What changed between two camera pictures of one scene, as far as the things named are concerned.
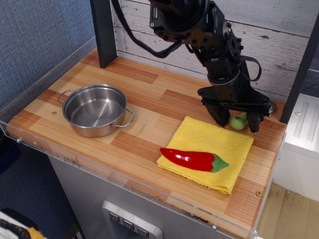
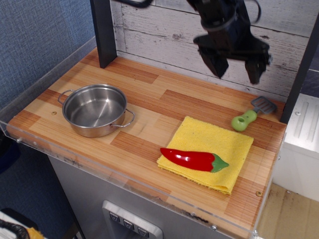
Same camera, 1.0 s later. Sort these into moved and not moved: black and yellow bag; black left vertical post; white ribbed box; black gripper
Moved: black gripper
Not moved: black and yellow bag; black left vertical post; white ribbed box
